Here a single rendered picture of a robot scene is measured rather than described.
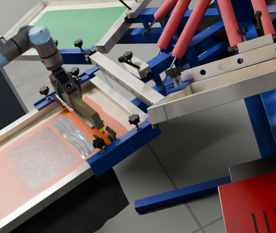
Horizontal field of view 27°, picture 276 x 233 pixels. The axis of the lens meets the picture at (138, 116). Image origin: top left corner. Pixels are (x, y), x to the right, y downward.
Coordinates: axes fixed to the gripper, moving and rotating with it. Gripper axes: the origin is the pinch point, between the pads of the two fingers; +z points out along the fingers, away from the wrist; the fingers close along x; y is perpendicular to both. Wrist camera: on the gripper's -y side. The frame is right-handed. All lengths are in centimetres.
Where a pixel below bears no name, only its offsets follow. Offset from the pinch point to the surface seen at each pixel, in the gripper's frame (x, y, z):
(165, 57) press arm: -42.2, -2.4, 2.8
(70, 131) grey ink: 7.1, 2.5, 11.0
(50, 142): 16.1, 4.6, 11.4
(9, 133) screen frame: 27.6, 25.3, 9.6
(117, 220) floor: 1, 45, 107
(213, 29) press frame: -68, -1, 5
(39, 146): 20.5, 6.3, 11.4
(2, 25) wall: -31, 306, 75
